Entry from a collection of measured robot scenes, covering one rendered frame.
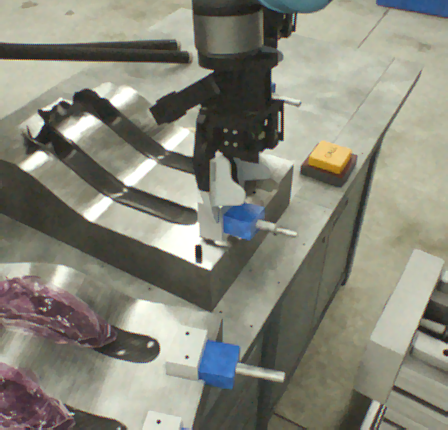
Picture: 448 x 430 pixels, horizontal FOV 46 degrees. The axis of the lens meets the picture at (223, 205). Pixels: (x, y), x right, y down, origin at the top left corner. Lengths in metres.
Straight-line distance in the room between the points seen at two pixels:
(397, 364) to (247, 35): 0.35
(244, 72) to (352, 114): 0.60
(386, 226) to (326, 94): 0.98
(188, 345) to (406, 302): 0.24
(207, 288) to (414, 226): 1.50
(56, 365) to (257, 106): 0.36
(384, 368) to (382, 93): 0.82
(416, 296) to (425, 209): 1.68
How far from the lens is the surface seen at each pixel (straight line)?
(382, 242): 2.04
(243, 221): 0.67
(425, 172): 2.42
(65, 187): 0.81
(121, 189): 0.83
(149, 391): 0.63
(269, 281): 0.79
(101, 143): 0.87
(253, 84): 0.59
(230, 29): 0.57
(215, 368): 0.62
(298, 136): 1.08
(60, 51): 1.22
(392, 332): 0.52
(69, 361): 0.65
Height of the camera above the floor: 1.40
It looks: 42 degrees down
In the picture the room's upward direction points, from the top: straight up
